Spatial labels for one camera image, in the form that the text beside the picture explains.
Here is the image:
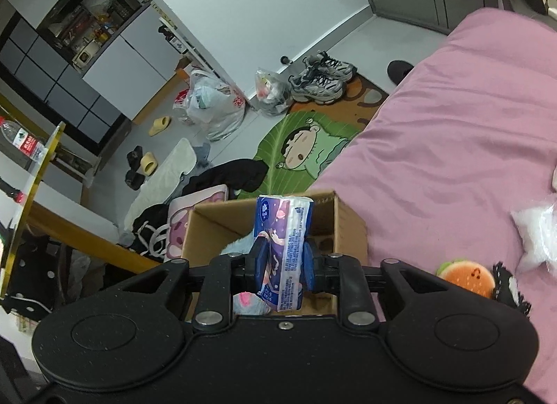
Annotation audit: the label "white crumpled tissue ball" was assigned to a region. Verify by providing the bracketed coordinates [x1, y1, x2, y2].
[551, 167, 557, 192]

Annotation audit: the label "fluffy light blue plush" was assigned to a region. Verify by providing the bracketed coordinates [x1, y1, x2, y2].
[221, 233, 271, 316]

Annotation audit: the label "white round side table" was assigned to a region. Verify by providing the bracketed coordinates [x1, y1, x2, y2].
[0, 121, 160, 301]

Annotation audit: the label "yellow slipper far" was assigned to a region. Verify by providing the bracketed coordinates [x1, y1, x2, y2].
[148, 115, 172, 137]

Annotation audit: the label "clear plastic bag white filling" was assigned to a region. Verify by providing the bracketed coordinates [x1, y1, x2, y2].
[511, 194, 556, 278]

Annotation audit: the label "yellow slipper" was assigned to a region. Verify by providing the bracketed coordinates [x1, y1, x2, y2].
[148, 115, 172, 137]
[141, 152, 159, 177]

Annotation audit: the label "yellow slipper near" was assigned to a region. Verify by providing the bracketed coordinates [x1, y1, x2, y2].
[141, 152, 159, 177]

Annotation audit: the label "pink bear laptop bag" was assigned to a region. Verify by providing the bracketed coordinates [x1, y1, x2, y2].
[164, 183, 229, 262]

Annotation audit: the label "green cartoon leaf rug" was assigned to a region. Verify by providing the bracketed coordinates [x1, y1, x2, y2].
[242, 76, 388, 197]

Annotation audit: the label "plastic water bottle red label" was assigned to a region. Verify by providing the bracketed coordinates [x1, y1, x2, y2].
[0, 116, 47, 163]

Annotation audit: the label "burger plush toy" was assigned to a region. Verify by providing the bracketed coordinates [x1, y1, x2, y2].
[436, 260, 496, 299]

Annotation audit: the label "black clothes pile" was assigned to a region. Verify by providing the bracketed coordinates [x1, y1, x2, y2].
[128, 159, 269, 263]

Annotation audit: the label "grey sneaker pair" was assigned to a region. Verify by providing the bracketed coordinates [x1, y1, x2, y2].
[288, 51, 358, 105]

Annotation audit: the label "small clear trash bag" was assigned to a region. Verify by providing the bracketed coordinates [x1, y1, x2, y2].
[253, 68, 293, 116]

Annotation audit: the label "black spray bottle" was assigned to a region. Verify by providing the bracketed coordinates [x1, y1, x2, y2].
[158, 25, 185, 54]

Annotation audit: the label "brown cardboard box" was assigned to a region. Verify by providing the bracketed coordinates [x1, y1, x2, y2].
[182, 191, 367, 323]

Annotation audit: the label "blue tissue pack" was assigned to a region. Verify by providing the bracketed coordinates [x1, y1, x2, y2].
[254, 195, 313, 312]

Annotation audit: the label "white plastic shopping bag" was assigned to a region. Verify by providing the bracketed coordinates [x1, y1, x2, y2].
[173, 69, 246, 142]

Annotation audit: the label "white kitchen cabinet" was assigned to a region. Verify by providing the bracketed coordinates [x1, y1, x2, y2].
[82, 5, 182, 120]

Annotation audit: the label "black slipper by bed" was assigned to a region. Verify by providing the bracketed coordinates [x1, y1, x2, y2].
[386, 60, 414, 85]

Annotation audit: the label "black slippers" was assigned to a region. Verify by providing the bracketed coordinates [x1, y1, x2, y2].
[125, 146, 146, 191]

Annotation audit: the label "white floor towel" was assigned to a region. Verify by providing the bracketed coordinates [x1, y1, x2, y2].
[123, 138, 197, 231]

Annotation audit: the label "pink bed sheet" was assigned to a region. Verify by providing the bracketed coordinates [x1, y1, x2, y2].
[316, 9, 556, 403]

